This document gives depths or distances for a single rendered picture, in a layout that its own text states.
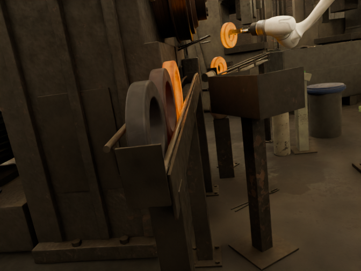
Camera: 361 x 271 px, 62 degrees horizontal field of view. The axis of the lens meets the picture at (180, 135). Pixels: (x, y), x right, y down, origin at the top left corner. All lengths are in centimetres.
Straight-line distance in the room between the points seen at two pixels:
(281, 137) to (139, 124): 193
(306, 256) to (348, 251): 16
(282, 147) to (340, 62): 188
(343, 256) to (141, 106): 107
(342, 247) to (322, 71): 273
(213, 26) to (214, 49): 31
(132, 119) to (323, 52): 350
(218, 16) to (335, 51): 152
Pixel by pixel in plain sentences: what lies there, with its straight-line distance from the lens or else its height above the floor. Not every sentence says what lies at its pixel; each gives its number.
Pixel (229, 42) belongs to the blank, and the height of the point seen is 86.
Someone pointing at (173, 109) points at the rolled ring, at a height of 67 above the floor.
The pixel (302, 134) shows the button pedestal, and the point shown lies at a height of 14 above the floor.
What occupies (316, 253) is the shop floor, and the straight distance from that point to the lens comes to 135.
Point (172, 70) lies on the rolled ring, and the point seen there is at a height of 77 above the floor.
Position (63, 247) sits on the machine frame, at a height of 7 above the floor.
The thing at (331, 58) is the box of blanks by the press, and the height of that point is 59.
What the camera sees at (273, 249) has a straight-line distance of 135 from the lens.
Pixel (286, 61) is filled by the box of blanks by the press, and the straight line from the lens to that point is 364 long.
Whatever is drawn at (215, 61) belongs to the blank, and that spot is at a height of 76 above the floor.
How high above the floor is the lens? 79
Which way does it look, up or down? 14 degrees down
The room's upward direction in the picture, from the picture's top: 8 degrees counter-clockwise
